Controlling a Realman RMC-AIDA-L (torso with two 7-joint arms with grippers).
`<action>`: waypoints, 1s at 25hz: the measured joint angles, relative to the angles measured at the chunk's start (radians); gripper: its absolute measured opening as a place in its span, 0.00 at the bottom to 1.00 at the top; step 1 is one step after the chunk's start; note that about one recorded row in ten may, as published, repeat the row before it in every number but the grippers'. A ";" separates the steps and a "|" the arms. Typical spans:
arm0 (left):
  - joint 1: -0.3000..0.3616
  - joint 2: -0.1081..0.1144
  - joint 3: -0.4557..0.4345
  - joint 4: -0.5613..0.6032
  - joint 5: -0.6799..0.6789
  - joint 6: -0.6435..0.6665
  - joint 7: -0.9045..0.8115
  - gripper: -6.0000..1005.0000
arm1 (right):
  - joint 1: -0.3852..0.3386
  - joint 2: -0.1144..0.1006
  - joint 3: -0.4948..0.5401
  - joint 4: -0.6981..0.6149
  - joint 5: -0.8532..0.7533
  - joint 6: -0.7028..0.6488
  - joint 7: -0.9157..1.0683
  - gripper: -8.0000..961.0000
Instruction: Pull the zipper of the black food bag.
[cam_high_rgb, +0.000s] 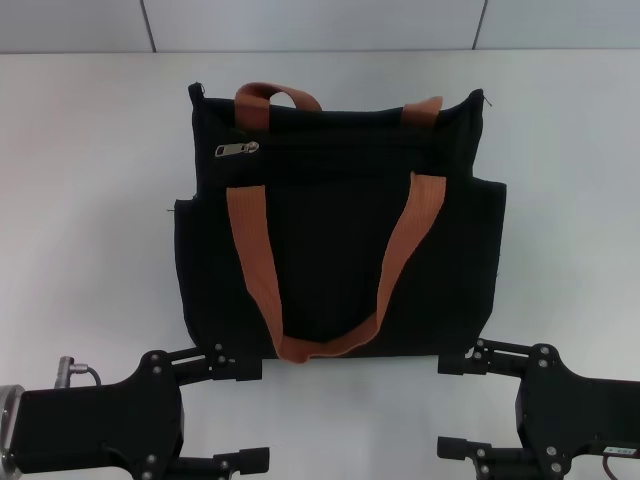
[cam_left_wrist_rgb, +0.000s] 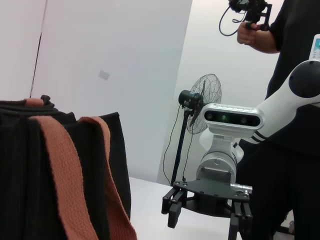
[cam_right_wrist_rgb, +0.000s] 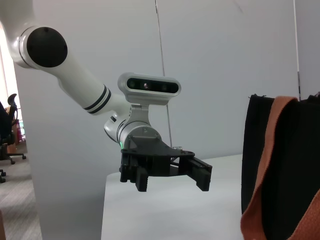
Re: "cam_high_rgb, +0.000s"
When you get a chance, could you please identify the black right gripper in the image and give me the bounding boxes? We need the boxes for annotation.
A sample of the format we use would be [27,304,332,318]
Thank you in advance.
[438,338,640,480]

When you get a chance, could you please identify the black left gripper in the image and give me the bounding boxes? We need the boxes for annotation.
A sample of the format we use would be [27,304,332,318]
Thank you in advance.
[7,343,271,480]

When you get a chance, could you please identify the black food bag orange handles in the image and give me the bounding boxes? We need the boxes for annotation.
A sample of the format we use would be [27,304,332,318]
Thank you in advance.
[166,79,508,367]

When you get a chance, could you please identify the silver metal zipper pull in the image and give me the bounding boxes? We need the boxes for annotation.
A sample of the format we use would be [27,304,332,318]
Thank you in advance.
[214,141,262,160]

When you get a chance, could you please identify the right wrist cable with plug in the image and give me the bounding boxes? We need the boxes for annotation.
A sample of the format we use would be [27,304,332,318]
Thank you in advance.
[601,457,640,480]

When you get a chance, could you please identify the wrist cable with plug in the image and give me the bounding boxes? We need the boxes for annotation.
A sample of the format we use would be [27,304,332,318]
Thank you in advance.
[53,355,104,389]
[601,457,640,480]

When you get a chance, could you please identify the left wrist cable with plug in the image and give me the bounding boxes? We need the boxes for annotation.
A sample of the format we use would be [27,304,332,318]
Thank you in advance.
[53,355,104,389]

